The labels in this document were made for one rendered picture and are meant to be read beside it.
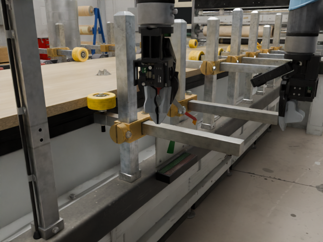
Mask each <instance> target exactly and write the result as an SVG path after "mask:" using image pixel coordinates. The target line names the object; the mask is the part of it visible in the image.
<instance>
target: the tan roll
mask: <svg viewBox="0 0 323 242"><path fill-rule="evenodd" d="M263 27H264V25H259V30H258V37H262V35H263ZM273 27H274V26H273V25H271V36H270V37H273V33H274V29H273ZM249 28H250V25H243V26H242V35H241V37H249ZM231 31H232V26H231V25H228V26H220V29H219V36H224V37H231ZM197 33H203V35H204V36H207V26H204V28H203V30H197ZM281 34H286V30H281Z"/></svg>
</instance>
